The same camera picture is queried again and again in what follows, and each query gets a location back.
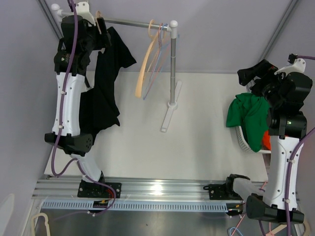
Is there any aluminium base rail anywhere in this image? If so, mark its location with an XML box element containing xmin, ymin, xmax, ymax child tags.
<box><xmin>31</xmin><ymin>175</ymin><xmax>298</xmax><ymax>205</ymax></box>

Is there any beige hanger with black shirt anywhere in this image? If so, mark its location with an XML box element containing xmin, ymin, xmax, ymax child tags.
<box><xmin>95</xmin><ymin>10</ymin><xmax>102</xmax><ymax>34</ymax></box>

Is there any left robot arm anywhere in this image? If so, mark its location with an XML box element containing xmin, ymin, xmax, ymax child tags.
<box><xmin>44</xmin><ymin>15</ymin><xmax>111</xmax><ymax>197</ymax></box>

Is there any slotted cable duct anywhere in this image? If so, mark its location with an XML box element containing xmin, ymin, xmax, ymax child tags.
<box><xmin>41</xmin><ymin>200</ymin><xmax>244</xmax><ymax>212</ymax></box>

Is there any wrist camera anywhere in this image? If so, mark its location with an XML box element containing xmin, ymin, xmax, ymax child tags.
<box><xmin>274</xmin><ymin>54</ymin><xmax>306</xmax><ymax>76</ymax></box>
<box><xmin>74</xmin><ymin>1</ymin><xmax>96</xmax><ymax>26</ymax></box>

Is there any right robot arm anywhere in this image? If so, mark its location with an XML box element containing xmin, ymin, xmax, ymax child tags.
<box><xmin>224</xmin><ymin>54</ymin><xmax>313</xmax><ymax>225</ymax></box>

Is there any blue hanger on floor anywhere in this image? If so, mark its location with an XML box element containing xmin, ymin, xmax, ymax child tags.
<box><xmin>227</xmin><ymin>227</ymin><xmax>243</xmax><ymax>236</ymax></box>

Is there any black t shirt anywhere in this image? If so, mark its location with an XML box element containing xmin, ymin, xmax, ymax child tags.
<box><xmin>79</xmin><ymin>27</ymin><xmax>136</xmax><ymax>140</ymax></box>

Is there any metal clothes rack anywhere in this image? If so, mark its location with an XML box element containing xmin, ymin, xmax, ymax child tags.
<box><xmin>51</xmin><ymin>3</ymin><xmax>182</xmax><ymax>132</ymax></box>

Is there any beige hanger on floor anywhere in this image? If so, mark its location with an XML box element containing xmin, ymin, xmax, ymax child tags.
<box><xmin>266</xmin><ymin>221</ymin><xmax>312</xmax><ymax>236</ymax></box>
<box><xmin>30</xmin><ymin>213</ymin><xmax>52</xmax><ymax>236</ymax></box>

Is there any bright green t shirt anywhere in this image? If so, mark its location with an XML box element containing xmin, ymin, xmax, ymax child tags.
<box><xmin>226</xmin><ymin>92</ymin><xmax>270</xmax><ymax>152</ymax></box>

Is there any beige hanger with green shirt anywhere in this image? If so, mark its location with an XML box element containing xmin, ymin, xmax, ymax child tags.
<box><xmin>134</xmin><ymin>19</ymin><xmax>158</xmax><ymax>98</ymax></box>

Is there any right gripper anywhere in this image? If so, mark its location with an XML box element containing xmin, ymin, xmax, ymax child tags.
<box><xmin>237</xmin><ymin>60</ymin><xmax>287</xmax><ymax>108</ymax></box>

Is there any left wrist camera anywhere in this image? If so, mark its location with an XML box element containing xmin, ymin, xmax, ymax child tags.
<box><xmin>74</xmin><ymin>1</ymin><xmax>96</xmax><ymax>26</ymax></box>

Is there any orange t shirt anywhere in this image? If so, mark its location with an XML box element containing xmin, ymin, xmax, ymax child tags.
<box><xmin>261</xmin><ymin>130</ymin><xmax>271</xmax><ymax>150</ymax></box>

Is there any beige hanger on floor right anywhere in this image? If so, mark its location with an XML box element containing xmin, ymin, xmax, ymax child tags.
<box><xmin>266</xmin><ymin>221</ymin><xmax>312</xmax><ymax>236</ymax></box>

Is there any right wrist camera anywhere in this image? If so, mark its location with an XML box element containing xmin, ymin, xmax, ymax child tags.
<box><xmin>274</xmin><ymin>54</ymin><xmax>306</xmax><ymax>76</ymax></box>

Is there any beige hanger on floor left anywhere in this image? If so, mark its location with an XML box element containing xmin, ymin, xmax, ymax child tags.
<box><xmin>30</xmin><ymin>213</ymin><xmax>52</xmax><ymax>236</ymax></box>

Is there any white plastic basket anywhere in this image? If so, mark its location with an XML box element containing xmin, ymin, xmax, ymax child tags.
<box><xmin>235</xmin><ymin>125</ymin><xmax>271</xmax><ymax>155</ymax></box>

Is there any blue wire hanger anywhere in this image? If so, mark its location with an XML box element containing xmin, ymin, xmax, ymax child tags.
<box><xmin>142</xmin><ymin>24</ymin><xmax>172</xmax><ymax>100</ymax></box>

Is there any pink wire hanger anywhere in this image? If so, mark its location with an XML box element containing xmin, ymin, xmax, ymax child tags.
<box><xmin>144</xmin><ymin>23</ymin><xmax>171</xmax><ymax>95</ymax></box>

